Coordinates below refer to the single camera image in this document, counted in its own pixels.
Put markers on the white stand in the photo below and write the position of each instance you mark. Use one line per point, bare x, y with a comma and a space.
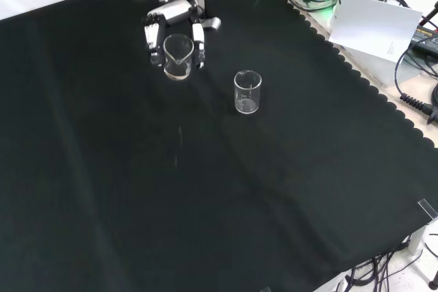
429, 247

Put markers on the black bench cloth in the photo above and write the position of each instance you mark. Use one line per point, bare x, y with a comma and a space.
102, 169

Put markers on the clear tape strip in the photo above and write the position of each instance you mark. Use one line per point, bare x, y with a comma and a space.
427, 209
266, 289

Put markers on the black power adapter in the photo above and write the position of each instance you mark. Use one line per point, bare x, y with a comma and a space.
426, 37

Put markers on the black tripod leg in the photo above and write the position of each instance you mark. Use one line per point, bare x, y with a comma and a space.
429, 15

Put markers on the clear glass beaker with spout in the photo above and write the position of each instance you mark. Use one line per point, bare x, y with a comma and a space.
177, 56

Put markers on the clear glass graduated beaker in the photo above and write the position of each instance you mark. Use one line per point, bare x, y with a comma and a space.
247, 95

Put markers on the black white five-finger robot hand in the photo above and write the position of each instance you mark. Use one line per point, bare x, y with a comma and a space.
172, 11

